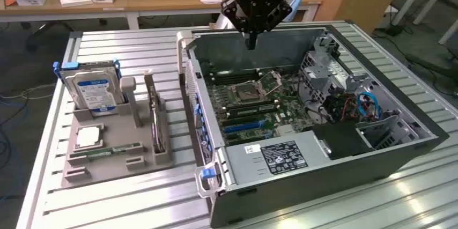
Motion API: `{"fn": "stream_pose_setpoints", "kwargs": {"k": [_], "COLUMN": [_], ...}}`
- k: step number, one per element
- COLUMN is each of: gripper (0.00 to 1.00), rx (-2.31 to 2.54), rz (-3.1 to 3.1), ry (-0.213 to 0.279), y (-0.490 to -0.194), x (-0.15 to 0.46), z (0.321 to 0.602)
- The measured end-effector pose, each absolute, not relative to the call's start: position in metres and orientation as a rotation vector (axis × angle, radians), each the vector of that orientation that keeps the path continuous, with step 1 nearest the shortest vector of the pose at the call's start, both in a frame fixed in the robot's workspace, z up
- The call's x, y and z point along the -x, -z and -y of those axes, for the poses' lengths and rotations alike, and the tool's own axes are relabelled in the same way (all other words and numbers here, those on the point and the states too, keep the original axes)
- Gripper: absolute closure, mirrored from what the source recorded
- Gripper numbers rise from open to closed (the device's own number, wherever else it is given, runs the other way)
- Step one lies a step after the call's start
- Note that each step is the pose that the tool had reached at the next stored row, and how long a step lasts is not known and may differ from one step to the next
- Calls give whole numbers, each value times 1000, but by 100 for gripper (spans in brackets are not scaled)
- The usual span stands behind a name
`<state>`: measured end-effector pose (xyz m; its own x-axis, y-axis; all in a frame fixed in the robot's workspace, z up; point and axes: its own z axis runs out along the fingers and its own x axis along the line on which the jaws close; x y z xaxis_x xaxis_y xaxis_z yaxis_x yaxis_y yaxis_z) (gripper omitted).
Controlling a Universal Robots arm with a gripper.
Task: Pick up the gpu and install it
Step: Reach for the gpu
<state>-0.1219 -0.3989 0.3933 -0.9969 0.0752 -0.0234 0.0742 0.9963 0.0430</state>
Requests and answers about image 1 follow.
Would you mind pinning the Nvidia graphics card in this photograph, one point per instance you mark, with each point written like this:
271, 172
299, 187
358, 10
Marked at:
156, 111

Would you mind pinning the metal socket cover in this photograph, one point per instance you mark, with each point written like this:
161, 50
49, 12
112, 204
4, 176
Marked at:
269, 81

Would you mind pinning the metal drive cage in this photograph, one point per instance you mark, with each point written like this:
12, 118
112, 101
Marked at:
317, 78

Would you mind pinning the CPU socket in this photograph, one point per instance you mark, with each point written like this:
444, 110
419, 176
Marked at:
247, 92

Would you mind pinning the black power adapter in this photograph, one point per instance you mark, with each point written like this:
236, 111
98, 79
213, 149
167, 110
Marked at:
392, 30

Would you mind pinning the white desk label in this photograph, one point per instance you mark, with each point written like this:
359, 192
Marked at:
113, 8

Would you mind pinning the green motherboard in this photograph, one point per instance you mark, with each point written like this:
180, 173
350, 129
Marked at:
285, 105

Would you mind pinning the RAM stick black label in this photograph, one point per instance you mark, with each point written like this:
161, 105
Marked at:
249, 109

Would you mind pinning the blue expansion slot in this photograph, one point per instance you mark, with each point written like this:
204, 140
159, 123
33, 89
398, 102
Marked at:
243, 127

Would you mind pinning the black stand foot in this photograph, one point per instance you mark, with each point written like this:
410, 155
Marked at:
428, 64

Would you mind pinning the hard disk in blue caddy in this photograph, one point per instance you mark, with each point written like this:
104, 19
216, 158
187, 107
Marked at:
90, 92

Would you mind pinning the metal disk bay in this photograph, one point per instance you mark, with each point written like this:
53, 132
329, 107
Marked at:
386, 132

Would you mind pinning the grey printed parts rack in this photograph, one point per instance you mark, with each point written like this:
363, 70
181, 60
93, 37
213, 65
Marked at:
113, 132

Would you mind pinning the grey power supply unit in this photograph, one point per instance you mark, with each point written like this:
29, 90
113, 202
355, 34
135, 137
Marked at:
247, 164

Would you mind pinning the blue case latch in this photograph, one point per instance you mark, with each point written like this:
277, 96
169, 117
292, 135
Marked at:
207, 174

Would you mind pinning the silver CPU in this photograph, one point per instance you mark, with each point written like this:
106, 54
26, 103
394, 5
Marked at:
86, 136

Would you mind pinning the orange box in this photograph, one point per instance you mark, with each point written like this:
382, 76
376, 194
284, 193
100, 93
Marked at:
9, 0

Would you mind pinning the green RAM stick bare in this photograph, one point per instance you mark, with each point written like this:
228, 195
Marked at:
106, 150

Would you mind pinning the black open PC case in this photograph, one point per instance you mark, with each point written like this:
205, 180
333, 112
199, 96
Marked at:
303, 199

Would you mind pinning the white metal table frame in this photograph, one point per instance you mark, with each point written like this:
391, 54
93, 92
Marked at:
416, 20

